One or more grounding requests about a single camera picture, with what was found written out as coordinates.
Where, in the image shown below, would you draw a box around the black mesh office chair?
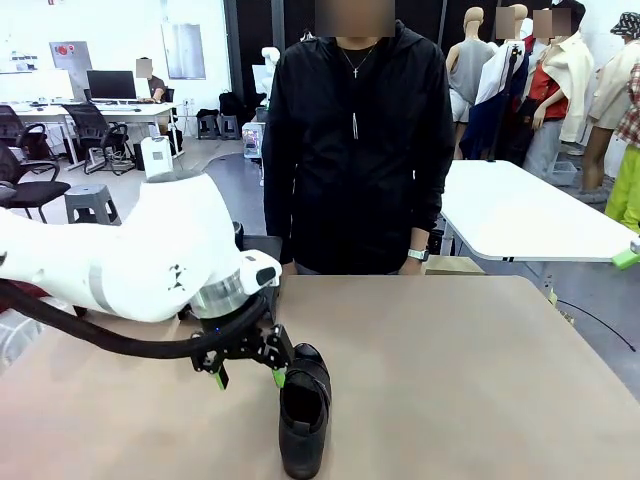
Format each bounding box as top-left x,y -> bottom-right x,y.
62,103 -> 136,176
0,104 -> 24,147
19,122 -> 61,174

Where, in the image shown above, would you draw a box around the person's left forearm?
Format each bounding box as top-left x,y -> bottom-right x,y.
410,164 -> 446,251

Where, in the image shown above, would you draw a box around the thin black cable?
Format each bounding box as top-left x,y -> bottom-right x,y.
557,298 -> 636,351

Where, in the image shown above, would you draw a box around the neon yellow trousers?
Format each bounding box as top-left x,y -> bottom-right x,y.
604,144 -> 640,234

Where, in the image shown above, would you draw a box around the black computer monitor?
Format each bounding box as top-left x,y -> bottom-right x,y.
86,69 -> 138,102

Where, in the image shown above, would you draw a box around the mannequin with white navy jacket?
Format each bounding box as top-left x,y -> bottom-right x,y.
459,3 -> 531,161

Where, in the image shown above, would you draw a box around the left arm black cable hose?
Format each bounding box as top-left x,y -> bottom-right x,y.
0,279 -> 274,361

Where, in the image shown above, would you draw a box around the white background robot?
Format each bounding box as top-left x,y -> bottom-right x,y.
252,46 -> 281,109

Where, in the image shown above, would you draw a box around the white office desk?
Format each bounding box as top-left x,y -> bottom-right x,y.
0,101 -> 177,166

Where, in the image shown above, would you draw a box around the mannequin in cream jacket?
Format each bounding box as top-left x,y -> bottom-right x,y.
542,0 -> 596,146

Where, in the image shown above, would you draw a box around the white air purifier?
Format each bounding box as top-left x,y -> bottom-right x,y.
140,135 -> 177,177

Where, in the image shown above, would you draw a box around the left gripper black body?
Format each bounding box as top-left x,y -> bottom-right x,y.
191,323 -> 295,375

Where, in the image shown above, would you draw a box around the person in black jacket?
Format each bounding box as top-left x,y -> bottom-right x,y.
263,19 -> 456,275

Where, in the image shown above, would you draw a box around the black cantilever office chair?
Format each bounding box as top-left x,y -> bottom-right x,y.
0,142 -> 71,224

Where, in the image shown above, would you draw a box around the mannequin in grey tank top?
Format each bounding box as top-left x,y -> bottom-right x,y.
446,5 -> 496,160

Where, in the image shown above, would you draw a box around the person's right forearm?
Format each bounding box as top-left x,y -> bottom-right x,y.
264,164 -> 296,266

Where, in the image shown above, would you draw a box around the grey plastic stool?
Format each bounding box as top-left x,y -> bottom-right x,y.
63,183 -> 123,227

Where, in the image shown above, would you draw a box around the grey panel with red sign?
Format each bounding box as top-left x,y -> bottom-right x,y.
49,41 -> 94,71

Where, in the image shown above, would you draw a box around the seated person in brown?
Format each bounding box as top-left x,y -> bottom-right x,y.
135,57 -> 168,104

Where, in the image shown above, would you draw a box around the silver cross necklace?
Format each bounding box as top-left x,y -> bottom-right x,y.
339,43 -> 379,79

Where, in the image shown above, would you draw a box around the clear storage box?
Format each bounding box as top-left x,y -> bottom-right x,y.
241,122 -> 266,161

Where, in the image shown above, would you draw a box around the mannequin in red top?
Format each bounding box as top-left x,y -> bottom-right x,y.
519,14 -> 571,177

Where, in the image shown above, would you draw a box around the mannequin with bucket hat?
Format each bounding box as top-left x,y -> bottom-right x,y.
582,12 -> 640,192

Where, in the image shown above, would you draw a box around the red plaid shirt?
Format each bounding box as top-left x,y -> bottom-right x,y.
614,59 -> 640,146

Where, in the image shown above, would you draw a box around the white plastic bag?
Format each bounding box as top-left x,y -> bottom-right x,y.
0,309 -> 47,374

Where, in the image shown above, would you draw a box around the white table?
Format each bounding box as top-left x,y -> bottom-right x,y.
439,159 -> 640,262

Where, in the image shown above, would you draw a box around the grey wall poster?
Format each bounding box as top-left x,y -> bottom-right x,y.
162,23 -> 207,80

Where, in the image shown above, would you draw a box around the small dark stool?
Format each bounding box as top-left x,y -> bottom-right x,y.
219,113 -> 242,141
196,114 -> 221,141

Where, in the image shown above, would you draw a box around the black backpack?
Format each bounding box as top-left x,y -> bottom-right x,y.
218,91 -> 249,117

